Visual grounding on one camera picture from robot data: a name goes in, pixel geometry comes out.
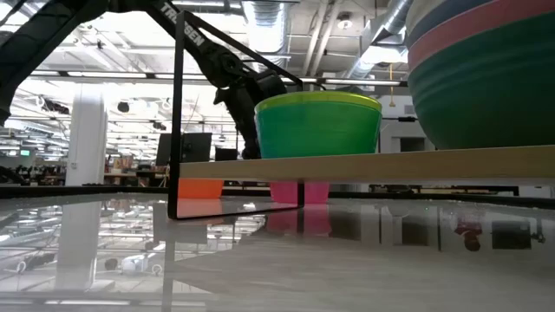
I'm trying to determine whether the translucent blue plastic bowl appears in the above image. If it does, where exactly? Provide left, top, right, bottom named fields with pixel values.
left=255, top=107, right=383, bottom=160

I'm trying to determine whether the lavender blue bowl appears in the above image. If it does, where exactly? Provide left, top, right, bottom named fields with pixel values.
left=405, top=0, right=493, bottom=49

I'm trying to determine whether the salmon pink bowl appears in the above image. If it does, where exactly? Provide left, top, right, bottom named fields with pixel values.
left=407, top=0, right=555, bottom=72

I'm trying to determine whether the dark teal bowl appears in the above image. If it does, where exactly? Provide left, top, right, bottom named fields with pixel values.
left=407, top=11, right=555, bottom=151

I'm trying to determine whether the wooden shelf board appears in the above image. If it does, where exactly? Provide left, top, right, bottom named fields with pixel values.
left=178, top=144, right=555, bottom=183

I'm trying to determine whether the large dark monitor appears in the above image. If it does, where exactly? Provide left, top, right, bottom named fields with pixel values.
left=155, top=132, right=213, bottom=166

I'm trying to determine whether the translucent pink plastic bowl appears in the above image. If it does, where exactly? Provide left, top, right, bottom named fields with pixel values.
left=269, top=181, right=331, bottom=205

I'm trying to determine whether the translucent orange plastic bowl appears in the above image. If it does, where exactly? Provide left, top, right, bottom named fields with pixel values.
left=178, top=178, right=225, bottom=200

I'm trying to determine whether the white building pillar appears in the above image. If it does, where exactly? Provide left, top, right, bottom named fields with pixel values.
left=64, top=83, right=109, bottom=188

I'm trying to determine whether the black metal shelf frame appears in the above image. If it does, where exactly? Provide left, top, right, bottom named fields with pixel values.
left=166, top=9, right=305, bottom=221

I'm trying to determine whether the silver ceiling air duct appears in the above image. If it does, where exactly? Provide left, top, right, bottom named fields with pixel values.
left=346, top=0, right=414, bottom=80

